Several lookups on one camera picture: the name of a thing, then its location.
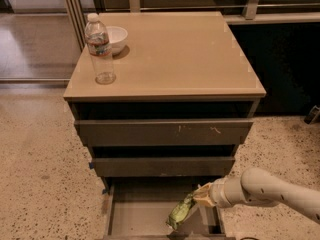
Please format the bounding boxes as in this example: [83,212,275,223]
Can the green jalapeno chip bag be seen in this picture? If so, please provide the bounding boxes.
[166,192,196,230]

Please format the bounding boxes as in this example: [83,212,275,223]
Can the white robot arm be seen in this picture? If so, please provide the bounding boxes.
[193,168,320,223]

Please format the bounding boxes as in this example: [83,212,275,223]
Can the dark robot base foot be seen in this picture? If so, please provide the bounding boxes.
[304,105,320,124]

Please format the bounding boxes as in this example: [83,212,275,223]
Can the grey top drawer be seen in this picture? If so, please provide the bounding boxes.
[74,119,253,147]

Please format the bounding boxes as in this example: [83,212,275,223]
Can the open grey bottom drawer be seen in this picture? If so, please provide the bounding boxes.
[101,177,236,240]

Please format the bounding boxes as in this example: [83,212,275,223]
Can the grey drawer cabinet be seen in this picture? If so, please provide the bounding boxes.
[62,11,268,193]

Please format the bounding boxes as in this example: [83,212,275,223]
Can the grey middle drawer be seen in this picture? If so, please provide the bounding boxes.
[90,157,235,177]

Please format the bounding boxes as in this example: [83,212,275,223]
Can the white ceramic bowl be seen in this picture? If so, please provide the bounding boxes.
[107,26,128,55]

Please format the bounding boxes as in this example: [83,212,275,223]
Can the clear plastic water bottle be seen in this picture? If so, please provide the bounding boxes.
[85,13,116,85]

